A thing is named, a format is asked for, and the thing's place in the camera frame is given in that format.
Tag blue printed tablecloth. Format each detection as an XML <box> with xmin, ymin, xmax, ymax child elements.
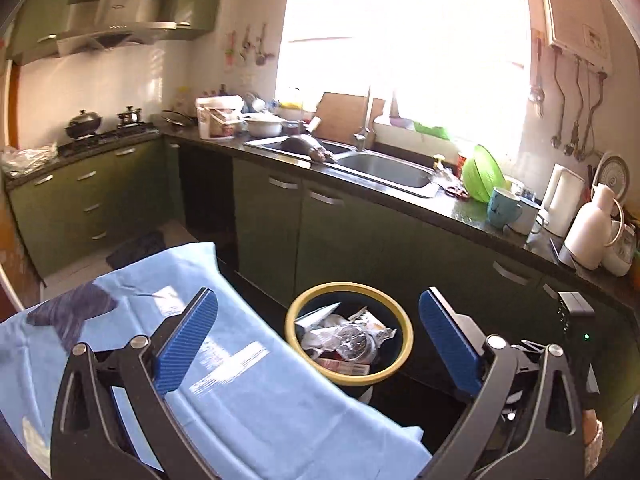
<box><xmin>0</xmin><ymin>242</ymin><xmax>433</xmax><ymax>480</ymax></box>

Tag person's right forearm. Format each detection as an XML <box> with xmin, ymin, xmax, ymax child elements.
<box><xmin>584</xmin><ymin>435</ymin><xmax>608</xmax><ymax>471</ymax></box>

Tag green plastic basket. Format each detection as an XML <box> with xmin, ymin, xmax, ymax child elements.
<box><xmin>412</xmin><ymin>120</ymin><xmax>451</xmax><ymax>141</ymax></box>

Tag clear plastic bottle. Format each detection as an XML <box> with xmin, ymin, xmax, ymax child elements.
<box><xmin>327</xmin><ymin>324</ymin><xmax>378</xmax><ymax>361</ymax></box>

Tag black pan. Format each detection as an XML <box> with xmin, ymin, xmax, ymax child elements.
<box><xmin>280</xmin><ymin>134</ymin><xmax>338</xmax><ymax>163</ymax></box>

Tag white rice cooker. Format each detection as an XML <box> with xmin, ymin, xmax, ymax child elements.
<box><xmin>602</xmin><ymin>220</ymin><xmax>638</xmax><ymax>277</ymax></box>

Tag steel range hood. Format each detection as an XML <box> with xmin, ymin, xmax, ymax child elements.
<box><xmin>56</xmin><ymin>0</ymin><xmax>178</xmax><ymax>58</ymax></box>

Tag round white plate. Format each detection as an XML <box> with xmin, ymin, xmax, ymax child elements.
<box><xmin>597</xmin><ymin>151</ymin><xmax>629</xmax><ymax>196</ymax></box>

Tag white electric kettle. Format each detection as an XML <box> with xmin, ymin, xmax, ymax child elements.
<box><xmin>540</xmin><ymin>163</ymin><xmax>586</xmax><ymax>237</ymax></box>

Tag steel faucet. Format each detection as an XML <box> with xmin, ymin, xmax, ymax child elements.
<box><xmin>352</xmin><ymin>85</ymin><xmax>377</xmax><ymax>153</ymax></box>

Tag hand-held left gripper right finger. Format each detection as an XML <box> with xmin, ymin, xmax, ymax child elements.
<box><xmin>417</xmin><ymin>287</ymin><xmax>586</xmax><ymax>480</ymax></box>

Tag clear plastic bags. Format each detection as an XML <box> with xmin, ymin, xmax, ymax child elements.
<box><xmin>0</xmin><ymin>145</ymin><xmax>58</xmax><ymax>176</ymax></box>

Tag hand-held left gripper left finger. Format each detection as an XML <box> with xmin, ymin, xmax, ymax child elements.
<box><xmin>50</xmin><ymin>287</ymin><xmax>221</xmax><ymax>480</ymax></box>

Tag wooden cutting board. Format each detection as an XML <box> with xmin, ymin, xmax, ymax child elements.
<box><xmin>315</xmin><ymin>92</ymin><xmax>386</xmax><ymax>143</ymax></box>

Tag dark floor mat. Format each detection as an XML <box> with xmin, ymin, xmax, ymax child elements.
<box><xmin>106</xmin><ymin>230</ymin><xmax>166</xmax><ymax>268</ymax></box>

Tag black wok with lid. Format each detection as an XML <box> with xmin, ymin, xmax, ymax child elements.
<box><xmin>64</xmin><ymin>108</ymin><xmax>104</xmax><ymax>140</ymax></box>

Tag white water heater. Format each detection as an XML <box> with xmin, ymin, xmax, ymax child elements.
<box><xmin>537</xmin><ymin>0</ymin><xmax>613</xmax><ymax>73</ymax></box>

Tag green plastic colander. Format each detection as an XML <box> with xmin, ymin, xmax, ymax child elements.
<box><xmin>461</xmin><ymin>145</ymin><xmax>506</xmax><ymax>204</ymax></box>

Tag metal water pipes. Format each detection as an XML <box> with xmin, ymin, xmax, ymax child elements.
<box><xmin>550</xmin><ymin>55</ymin><xmax>608</xmax><ymax>161</ymax></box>

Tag gas stove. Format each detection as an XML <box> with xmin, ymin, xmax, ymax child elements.
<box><xmin>57</xmin><ymin>122</ymin><xmax>161</xmax><ymax>153</ymax></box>

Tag white enamel mug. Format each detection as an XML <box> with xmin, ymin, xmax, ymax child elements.
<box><xmin>510</xmin><ymin>195</ymin><xmax>543</xmax><ymax>236</ymax></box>

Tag blue mug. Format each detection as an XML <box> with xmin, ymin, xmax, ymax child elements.
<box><xmin>486</xmin><ymin>186</ymin><xmax>522</xmax><ymax>229</ymax></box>

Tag white thermos jug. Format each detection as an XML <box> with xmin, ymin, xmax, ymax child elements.
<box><xmin>564</xmin><ymin>183</ymin><xmax>621</xmax><ymax>271</ymax></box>

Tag white plastic bucket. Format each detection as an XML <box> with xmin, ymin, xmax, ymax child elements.
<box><xmin>195</xmin><ymin>95</ymin><xmax>244</xmax><ymax>141</ymax></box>

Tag white basin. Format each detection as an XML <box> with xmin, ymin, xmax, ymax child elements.
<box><xmin>243</xmin><ymin>114</ymin><xmax>283</xmax><ymax>137</ymax></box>

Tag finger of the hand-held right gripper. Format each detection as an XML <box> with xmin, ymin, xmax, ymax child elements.
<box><xmin>510</xmin><ymin>339</ymin><xmax>548</xmax><ymax>361</ymax></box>

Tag black trash bin yellow rim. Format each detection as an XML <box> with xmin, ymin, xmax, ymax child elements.
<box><xmin>285</xmin><ymin>282</ymin><xmax>415</xmax><ymax>401</ymax></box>

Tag steel kitchen sink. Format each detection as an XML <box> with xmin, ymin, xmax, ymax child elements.
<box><xmin>244</xmin><ymin>135</ymin><xmax>440</xmax><ymax>198</ymax></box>

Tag glass pot lid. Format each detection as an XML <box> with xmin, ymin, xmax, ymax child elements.
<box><xmin>161</xmin><ymin>110</ymin><xmax>198</xmax><ymax>127</ymax></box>

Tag person's right hand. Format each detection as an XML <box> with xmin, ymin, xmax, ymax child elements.
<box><xmin>582</xmin><ymin>409</ymin><xmax>604</xmax><ymax>441</ymax></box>

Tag red white juice carton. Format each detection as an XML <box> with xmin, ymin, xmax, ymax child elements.
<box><xmin>316</xmin><ymin>354</ymin><xmax>372</xmax><ymax>376</ymax></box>

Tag hanging kitchen utensils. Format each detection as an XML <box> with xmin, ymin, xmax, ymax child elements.
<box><xmin>225</xmin><ymin>22</ymin><xmax>276</xmax><ymax>68</ymax></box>

